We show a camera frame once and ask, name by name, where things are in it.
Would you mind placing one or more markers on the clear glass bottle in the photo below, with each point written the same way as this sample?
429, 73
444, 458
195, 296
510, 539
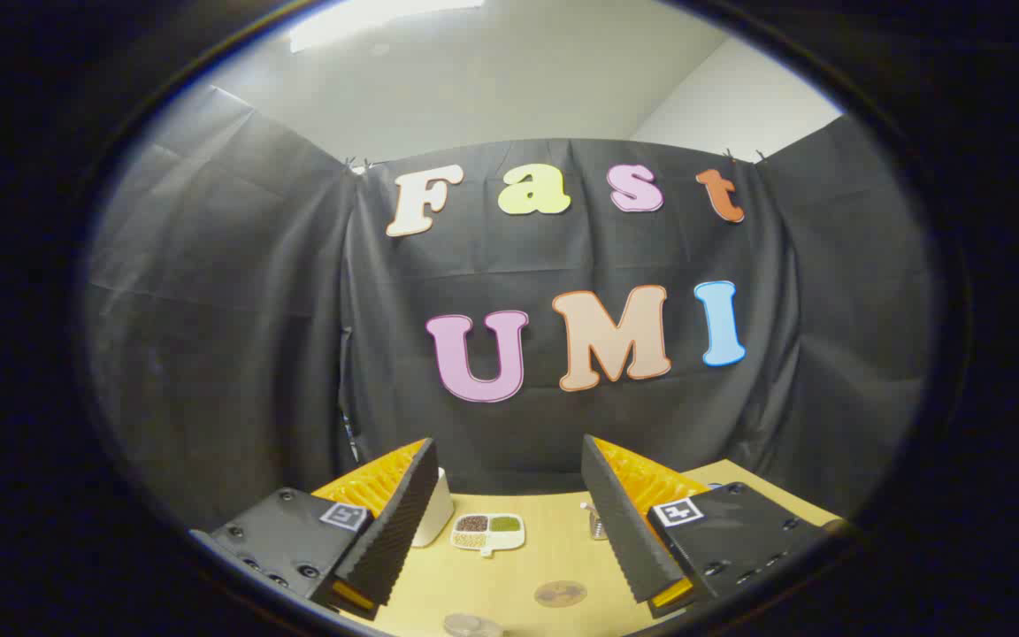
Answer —
472, 625

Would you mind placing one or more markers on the white container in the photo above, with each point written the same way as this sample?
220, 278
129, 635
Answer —
437, 518

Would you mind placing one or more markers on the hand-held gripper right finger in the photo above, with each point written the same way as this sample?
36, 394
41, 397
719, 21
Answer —
620, 531

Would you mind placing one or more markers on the white divided grain dish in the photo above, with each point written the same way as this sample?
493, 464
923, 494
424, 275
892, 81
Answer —
509, 538

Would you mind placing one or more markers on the ceiling light panel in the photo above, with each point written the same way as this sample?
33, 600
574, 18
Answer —
368, 18

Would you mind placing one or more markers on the wooden table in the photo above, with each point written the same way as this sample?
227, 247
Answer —
545, 557

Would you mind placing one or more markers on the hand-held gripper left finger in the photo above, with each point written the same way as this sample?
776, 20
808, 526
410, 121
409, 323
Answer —
399, 540

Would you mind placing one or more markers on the round cork coaster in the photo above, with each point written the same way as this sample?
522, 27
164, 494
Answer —
560, 593

